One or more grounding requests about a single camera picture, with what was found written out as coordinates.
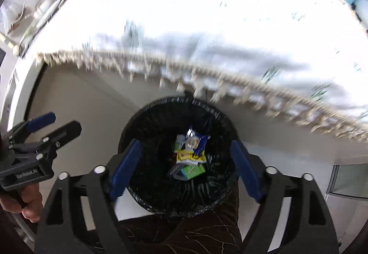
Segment green white drink carton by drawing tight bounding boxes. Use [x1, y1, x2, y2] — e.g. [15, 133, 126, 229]
[181, 164, 205, 180]

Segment dark blue white wrapper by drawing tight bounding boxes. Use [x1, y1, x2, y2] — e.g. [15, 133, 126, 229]
[187, 126, 210, 156]

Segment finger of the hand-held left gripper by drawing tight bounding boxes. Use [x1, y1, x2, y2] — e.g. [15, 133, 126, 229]
[10, 120, 82, 163]
[7, 112, 57, 143]

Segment person's left hand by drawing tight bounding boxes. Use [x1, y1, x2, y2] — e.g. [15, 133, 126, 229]
[0, 182, 44, 223]

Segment yellow snack packet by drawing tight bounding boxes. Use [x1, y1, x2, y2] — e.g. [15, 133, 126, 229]
[176, 149, 207, 165]

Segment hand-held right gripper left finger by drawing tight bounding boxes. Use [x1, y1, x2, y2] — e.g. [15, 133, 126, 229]
[36, 139, 143, 254]

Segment white floral tasselled tablecloth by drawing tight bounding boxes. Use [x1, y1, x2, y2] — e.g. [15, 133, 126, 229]
[21, 0, 368, 141]

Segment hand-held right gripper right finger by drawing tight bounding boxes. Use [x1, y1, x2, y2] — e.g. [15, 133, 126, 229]
[230, 140, 340, 254]

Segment black bag lined trash bin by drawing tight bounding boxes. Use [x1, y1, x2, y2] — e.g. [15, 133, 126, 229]
[118, 96, 240, 219]

